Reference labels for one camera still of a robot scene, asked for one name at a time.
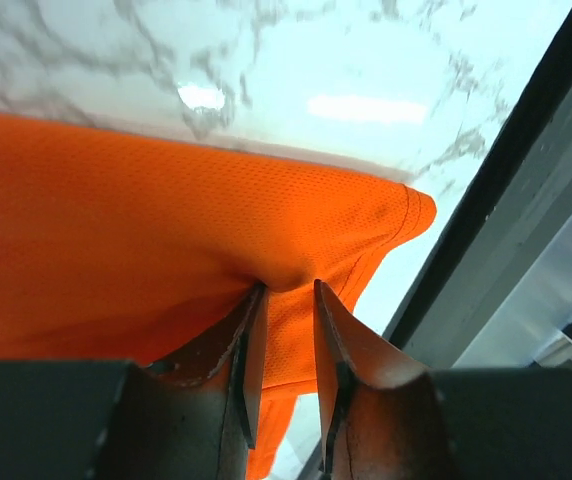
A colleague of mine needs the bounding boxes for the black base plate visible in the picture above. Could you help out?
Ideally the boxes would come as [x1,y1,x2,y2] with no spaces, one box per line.
[298,0,572,480]

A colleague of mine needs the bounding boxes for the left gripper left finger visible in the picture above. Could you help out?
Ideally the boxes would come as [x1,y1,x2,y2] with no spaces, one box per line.
[100,285,268,479]

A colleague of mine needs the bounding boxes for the aluminium frame rails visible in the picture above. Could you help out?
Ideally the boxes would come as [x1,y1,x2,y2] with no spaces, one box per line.
[453,172,572,371]

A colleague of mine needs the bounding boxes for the orange t-shirt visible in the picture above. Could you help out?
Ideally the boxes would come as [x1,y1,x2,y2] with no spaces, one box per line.
[0,113,437,479]

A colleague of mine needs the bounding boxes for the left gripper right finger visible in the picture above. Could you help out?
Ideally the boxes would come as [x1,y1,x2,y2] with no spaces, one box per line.
[314,280,459,479]

